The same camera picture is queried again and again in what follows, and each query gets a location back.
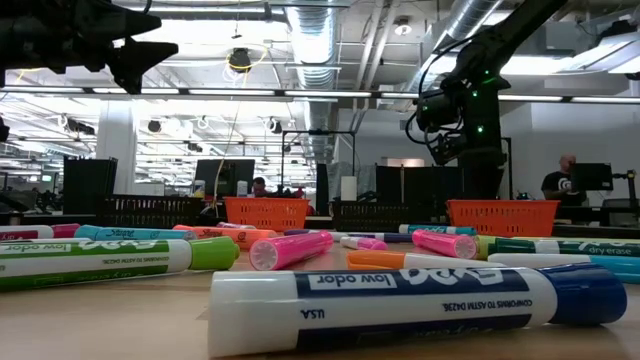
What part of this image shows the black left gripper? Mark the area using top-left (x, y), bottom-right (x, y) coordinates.
top-left (0, 0), bottom-right (180, 95)

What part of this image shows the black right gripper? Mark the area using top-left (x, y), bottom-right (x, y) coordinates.
top-left (457, 127), bottom-right (506, 201)

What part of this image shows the teal Expo marker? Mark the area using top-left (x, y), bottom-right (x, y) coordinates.
top-left (398, 223), bottom-right (479, 237)

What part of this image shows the pink highlighter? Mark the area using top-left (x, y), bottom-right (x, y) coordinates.
top-left (248, 230), bottom-right (335, 272)
top-left (411, 229), bottom-right (479, 260)

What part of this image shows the dark green Expo marker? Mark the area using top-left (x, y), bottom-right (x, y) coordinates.
top-left (487, 237), bottom-right (640, 259)

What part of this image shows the blue Expo marker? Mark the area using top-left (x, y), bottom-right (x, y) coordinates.
top-left (207, 263), bottom-right (629, 359)

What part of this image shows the blue Sharpie highlighter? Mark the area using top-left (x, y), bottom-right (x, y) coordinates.
top-left (74, 224), bottom-right (199, 243)

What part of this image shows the orange Sharpie highlighter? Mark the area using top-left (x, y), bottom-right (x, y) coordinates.
top-left (172, 224), bottom-right (279, 251)

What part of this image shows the red Expo marker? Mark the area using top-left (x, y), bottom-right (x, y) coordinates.
top-left (0, 223), bottom-right (81, 243)

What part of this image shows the light green Expo marker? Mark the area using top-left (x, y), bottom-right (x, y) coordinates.
top-left (0, 236), bottom-right (241, 294)

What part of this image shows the black monitor on arm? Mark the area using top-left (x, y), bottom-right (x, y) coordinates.
top-left (569, 162), bottom-right (615, 192)

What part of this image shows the orange slotted plastic basket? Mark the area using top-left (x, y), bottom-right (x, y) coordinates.
top-left (446, 199), bottom-right (561, 238)
top-left (223, 196), bottom-right (311, 233)

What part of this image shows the person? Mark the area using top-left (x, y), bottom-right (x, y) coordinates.
top-left (249, 176), bottom-right (271, 199)
top-left (541, 153), bottom-right (589, 207)

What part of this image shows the black partition panel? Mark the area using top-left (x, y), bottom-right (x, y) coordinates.
top-left (375, 164), bottom-right (464, 204)
top-left (63, 157), bottom-right (119, 216)

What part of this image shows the blue-capped white thin marker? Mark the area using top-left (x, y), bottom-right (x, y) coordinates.
top-left (487, 252), bottom-right (640, 286)

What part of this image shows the white building column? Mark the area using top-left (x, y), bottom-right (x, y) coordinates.
top-left (95, 102), bottom-right (139, 196)

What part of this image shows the black slotted plastic basket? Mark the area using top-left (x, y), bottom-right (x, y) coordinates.
top-left (97, 194), bottom-right (204, 231)
top-left (332, 199), bottom-right (449, 233)

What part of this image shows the pink-capped white thin marker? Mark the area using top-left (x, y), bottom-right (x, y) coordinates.
top-left (339, 235), bottom-right (389, 252)

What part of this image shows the white cylinder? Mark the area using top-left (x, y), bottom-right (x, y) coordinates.
top-left (340, 175), bottom-right (358, 202)

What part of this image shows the black desk monitor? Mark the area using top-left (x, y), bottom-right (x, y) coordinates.
top-left (194, 158), bottom-right (256, 199)

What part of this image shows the round ceiling fixture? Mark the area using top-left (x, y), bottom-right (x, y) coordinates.
top-left (392, 16), bottom-right (414, 37)

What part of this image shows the LED light bar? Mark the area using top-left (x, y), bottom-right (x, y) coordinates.
top-left (0, 85), bottom-right (640, 105)

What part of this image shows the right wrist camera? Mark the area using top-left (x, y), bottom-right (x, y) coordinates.
top-left (428, 130), bottom-right (467, 167)

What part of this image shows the black ceiling-mounted camera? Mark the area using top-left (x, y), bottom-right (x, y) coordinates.
top-left (227, 47), bottom-right (254, 74)

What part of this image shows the silver ventilation duct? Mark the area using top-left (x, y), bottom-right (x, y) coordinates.
top-left (284, 0), bottom-right (342, 166)
top-left (404, 0), bottom-right (504, 94)

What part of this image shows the black background frame rig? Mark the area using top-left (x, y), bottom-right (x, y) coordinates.
top-left (280, 129), bottom-right (357, 201)

